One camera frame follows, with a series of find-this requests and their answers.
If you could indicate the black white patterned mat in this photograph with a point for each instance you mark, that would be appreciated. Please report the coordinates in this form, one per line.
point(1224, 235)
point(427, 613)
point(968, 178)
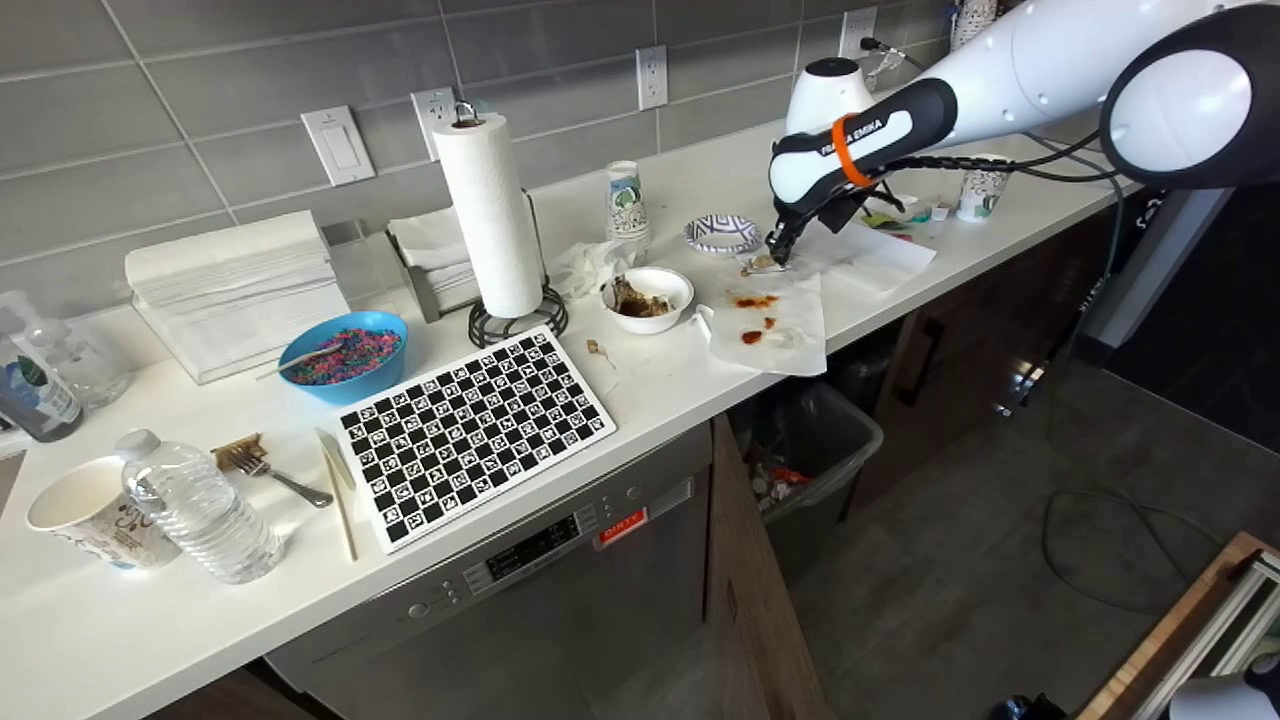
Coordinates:
point(441, 446)

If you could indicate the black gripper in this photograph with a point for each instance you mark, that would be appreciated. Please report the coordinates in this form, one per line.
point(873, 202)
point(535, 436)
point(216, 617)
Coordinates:
point(835, 150)

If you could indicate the metal fork with food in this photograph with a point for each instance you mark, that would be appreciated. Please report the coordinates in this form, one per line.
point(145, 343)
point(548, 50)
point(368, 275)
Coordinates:
point(252, 461)

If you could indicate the blue bowl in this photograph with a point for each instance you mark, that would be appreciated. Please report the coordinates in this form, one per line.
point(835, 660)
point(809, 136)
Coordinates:
point(346, 358)

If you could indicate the stack of white napkins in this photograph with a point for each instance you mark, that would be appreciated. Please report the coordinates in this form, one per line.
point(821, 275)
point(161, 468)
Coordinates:
point(226, 300)

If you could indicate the small patterned dish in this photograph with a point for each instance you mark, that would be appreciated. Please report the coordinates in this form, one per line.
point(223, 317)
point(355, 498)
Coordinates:
point(721, 235)

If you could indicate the crumpled clear plastic wrap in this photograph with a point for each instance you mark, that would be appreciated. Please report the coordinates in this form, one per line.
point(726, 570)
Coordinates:
point(587, 265)

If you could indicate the white wall outlet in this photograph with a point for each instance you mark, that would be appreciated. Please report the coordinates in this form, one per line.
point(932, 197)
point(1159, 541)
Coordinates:
point(651, 77)
point(434, 112)

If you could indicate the stained white napkin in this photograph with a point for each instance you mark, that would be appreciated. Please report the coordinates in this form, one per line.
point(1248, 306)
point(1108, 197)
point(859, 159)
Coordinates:
point(770, 325)

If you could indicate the white bowl with food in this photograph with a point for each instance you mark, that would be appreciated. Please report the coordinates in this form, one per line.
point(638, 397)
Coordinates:
point(647, 300)

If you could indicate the clear plastic water bottle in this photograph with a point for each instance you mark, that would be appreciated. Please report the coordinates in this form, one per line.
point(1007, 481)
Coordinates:
point(199, 506)

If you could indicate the white paper towel roll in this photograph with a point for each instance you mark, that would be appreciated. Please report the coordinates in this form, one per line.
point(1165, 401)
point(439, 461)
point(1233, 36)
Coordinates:
point(490, 209)

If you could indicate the black wire towel holder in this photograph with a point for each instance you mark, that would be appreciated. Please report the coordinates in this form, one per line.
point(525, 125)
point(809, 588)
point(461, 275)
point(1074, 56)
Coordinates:
point(518, 317)

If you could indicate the white green paper cup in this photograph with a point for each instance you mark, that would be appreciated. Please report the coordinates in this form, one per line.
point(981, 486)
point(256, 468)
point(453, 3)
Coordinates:
point(624, 202)

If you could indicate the clear glass jar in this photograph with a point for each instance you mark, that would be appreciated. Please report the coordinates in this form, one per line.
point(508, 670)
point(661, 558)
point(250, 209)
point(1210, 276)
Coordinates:
point(88, 370)

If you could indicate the white wall outlet right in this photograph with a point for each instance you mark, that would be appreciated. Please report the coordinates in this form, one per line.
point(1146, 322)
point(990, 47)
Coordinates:
point(651, 77)

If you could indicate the wooden chopstick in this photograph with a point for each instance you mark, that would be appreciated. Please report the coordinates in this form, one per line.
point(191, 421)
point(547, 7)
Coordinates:
point(343, 494)

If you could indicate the stainless dishwasher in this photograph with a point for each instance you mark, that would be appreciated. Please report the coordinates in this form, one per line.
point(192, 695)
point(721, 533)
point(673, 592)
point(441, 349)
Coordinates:
point(537, 620)

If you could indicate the patterned paper cup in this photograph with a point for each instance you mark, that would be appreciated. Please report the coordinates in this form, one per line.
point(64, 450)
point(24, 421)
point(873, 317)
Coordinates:
point(977, 197)

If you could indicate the wooden frame furniture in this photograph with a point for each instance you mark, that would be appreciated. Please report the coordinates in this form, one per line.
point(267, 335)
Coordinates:
point(1213, 655)

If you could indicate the grey trash can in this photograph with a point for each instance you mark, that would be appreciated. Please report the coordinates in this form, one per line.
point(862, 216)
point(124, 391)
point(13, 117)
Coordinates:
point(805, 450)

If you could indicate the white wall switch plate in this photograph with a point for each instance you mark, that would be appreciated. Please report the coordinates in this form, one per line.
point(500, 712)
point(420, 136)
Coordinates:
point(336, 147)

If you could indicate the folded napkins in holder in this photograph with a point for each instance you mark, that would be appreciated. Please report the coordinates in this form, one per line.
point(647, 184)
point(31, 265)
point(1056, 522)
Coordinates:
point(439, 262)

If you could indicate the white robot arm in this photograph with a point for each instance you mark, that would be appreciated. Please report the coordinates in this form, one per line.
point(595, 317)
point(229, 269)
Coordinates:
point(1187, 95)

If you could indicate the wooden cabinet door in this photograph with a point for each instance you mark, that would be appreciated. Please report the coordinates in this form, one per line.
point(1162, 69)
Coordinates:
point(763, 655)

